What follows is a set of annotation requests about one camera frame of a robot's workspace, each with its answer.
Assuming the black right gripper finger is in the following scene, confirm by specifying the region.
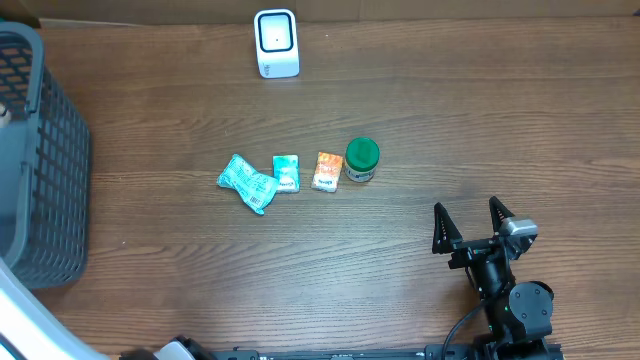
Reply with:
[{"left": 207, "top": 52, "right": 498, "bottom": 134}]
[
  {"left": 489, "top": 196, "right": 514, "bottom": 233},
  {"left": 432, "top": 202, "right": 463, "bottom": 254}
]

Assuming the green lid seasoning jar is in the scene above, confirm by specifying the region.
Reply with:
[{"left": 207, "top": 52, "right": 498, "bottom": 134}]
[{"left": 344, "top": 137, "right": 380, "bottom": 183}]

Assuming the small orange sachet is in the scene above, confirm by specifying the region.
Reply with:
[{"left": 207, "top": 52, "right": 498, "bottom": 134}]
[{"left": 311, "top": 152, "right": 343, "bottom": 193}]

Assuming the small green white sachet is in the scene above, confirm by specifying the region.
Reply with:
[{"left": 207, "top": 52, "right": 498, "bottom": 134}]
[{"left": 273, "top": 155, "right": 300, "bottom": 193}]

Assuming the teal snack packet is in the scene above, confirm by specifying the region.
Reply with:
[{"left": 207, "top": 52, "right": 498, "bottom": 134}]
[{"left": 217, "top": 154, "right": 279, "bottom": 216}]

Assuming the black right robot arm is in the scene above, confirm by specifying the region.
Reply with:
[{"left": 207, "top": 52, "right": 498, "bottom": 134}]
[{"left": 427, "top": 196, "right": 564, "bottom": 360}]

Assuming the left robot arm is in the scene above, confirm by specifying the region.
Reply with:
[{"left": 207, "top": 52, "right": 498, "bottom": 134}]
[{"left": 1, "top": 264, "right": 214, "bottom": 360}]

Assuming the white barcode scanner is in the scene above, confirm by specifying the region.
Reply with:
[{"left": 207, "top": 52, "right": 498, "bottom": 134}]
[{"left": 254, "top": 8, "right": 300, "bottom": 79}]

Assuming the grey plastic mesh basket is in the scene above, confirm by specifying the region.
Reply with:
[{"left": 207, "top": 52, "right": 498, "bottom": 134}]
[{"left": 1, "top": 22, "right": 92, "bottom": 289}]

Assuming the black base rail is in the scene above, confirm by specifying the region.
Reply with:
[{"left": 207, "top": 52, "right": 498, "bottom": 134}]
[{"left": 210, "top": 344, "right": 565, "bottom": 360}]

